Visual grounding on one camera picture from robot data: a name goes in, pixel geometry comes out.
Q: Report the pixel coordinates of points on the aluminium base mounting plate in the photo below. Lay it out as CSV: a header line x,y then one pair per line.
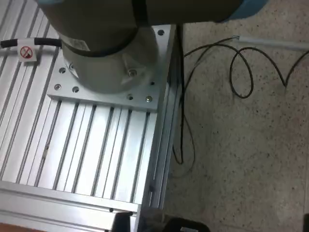
x,y
103,99

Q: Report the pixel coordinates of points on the aluminium profile robot stand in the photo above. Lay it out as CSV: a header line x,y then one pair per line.
x,y
84,145

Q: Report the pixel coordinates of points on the white floor conduit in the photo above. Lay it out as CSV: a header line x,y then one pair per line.
x,y
265,42

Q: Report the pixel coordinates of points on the silver blue UR5e robot arm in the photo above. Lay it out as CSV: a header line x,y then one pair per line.
x,y
101,36

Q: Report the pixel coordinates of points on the white warning tag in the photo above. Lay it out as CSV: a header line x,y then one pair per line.
x,y
27,52

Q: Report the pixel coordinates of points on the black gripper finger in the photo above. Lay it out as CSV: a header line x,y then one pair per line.
x,y
122,223

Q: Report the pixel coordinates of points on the black bulky object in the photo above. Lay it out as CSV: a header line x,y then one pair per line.
x,y
169,223

